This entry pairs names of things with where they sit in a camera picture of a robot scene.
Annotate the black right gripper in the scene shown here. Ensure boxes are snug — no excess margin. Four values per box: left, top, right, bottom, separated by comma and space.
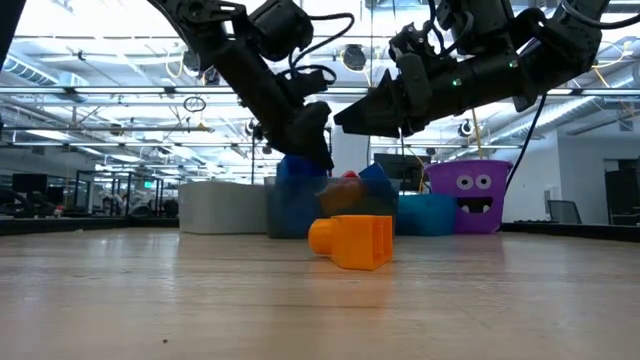
333, 52, 454, 139

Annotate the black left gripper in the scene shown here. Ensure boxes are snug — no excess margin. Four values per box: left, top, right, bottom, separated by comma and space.
267, 97, 335, 170

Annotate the large blue toy block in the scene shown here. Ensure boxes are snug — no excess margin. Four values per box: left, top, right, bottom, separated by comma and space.
269, 154, 331, 237

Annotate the red toy block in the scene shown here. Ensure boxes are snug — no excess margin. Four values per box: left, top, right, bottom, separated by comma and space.
319, 170, 367, 217

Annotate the small blue toy block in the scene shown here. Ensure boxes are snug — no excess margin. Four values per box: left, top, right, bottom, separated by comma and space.
357, 162, 396, 199

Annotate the large black background monitor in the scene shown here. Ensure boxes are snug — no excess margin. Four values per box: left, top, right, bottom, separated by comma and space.
373, 153, 433, 193

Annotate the clear grey plastic bin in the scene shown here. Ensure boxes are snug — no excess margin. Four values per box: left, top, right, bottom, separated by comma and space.
263, 175, 400, 240

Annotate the orange hollow toy block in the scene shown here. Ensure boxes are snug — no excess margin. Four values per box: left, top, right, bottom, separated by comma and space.
307, 214, 395, 272

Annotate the white plastic bin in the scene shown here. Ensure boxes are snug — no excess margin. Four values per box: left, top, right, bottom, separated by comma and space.
177, 180, 269, 235

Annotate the blue plastic bin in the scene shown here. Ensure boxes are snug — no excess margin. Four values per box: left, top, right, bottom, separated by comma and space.
394, 193, 458, 237

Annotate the purple monster face bucket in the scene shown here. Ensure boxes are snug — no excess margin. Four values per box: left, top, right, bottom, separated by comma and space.
423, 159, 515, 235

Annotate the grey office chair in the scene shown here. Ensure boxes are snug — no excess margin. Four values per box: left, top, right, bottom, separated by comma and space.
545, 199, 584, 225

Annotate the small black background monitor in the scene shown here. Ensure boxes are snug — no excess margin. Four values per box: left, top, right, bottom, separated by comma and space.
12, 173, 49, 195

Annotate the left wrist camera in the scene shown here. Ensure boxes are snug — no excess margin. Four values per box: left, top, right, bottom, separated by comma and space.
280, 67, 332, 105

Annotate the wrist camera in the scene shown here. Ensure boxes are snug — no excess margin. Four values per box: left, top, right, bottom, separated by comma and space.
388, 22, 441, 64
280, 67, 332, 105

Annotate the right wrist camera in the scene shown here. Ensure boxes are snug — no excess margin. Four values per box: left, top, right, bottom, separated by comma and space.
388, 22, 441, 64

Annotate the yellow cable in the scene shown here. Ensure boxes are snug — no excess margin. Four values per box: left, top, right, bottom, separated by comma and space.
469, 107, 484, 161

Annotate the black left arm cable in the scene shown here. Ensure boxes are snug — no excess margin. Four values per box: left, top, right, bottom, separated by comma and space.
288, 12, 357, 87

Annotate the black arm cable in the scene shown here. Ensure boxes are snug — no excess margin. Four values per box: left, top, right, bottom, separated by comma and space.
504, 92, 549, 194
288, 12, 357, 87

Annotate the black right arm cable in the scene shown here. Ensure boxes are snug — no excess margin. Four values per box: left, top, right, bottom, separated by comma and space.
504, 92, 549, 194

